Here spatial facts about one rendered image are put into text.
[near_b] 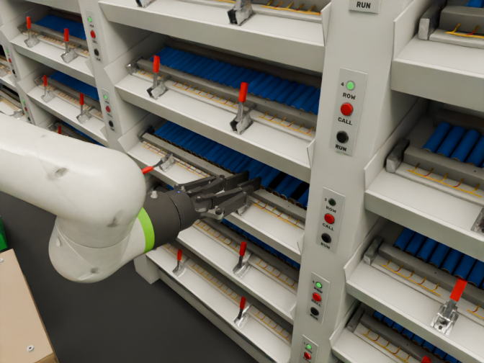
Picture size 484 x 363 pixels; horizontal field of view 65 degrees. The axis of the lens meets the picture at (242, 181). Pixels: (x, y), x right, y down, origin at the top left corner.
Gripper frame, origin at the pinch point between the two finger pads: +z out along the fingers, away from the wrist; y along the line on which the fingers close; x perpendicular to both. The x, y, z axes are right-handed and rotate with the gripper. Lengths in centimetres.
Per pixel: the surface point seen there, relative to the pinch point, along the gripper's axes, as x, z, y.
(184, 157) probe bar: -2.4, 2.2, -21.9
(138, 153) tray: -6.6, -0.3, -38.6
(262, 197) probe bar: -2.5, 2.4, 3.8
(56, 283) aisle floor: -64, -16, -68
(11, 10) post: 22, -2, -113
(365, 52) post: 31.3, -7.7, 23.9
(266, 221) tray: -6.1, 0.5, 7.2
